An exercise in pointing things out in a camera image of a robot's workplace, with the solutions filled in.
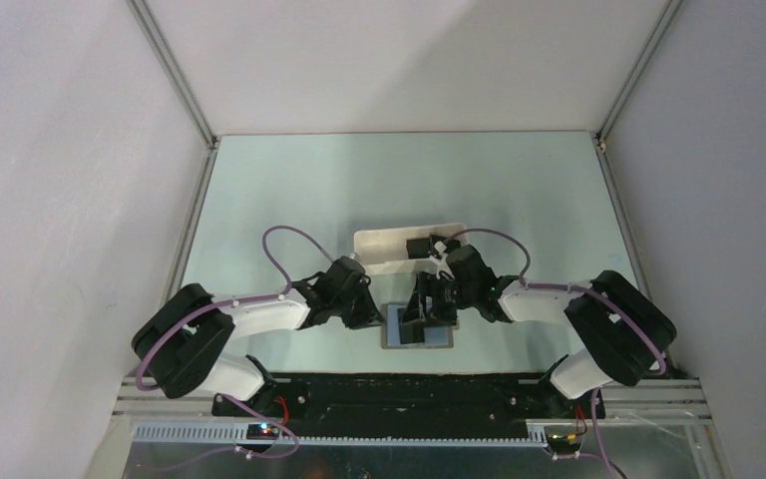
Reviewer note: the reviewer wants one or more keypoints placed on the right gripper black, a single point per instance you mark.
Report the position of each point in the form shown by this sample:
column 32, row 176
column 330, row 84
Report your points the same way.
column 428, row 286

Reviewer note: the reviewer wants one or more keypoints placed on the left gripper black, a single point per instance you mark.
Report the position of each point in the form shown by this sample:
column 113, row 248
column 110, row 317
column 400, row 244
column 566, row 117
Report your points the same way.
column 368, row 314

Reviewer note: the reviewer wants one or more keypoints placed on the beige card holder wallet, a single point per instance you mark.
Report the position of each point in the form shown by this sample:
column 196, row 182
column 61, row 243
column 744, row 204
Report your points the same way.
column 421, row 336

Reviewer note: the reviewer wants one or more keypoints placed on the white plastic tray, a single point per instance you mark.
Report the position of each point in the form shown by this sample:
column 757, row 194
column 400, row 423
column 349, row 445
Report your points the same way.
column 386, row 251

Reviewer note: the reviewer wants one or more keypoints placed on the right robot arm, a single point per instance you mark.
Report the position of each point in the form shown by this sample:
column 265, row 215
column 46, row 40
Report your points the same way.
column 623, row 334

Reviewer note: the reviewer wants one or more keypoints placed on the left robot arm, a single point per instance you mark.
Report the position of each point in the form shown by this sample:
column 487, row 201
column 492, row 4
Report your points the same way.
column 181, row 347

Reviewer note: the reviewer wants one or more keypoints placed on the black credit cards stack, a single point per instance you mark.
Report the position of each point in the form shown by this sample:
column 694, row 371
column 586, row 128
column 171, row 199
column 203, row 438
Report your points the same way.
column 420, row 248

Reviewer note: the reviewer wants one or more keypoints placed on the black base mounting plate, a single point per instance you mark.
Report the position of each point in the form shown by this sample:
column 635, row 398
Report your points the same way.
column 417, row 406

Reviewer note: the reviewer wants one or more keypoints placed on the left circuit board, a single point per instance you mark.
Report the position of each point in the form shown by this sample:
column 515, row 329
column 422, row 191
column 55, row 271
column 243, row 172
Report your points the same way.
column 262, row 431

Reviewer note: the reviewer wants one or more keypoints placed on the circuit board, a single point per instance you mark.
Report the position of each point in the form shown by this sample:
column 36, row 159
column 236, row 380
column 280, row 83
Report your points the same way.
column 262, row 431
column 568, row 438

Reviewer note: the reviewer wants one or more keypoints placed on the right circuit board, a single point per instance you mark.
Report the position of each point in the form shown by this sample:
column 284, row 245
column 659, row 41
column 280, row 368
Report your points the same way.
column 568, row 438

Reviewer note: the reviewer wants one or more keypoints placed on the aluminium frame rail front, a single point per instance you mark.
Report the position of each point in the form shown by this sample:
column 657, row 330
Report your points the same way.
column 652, row 402

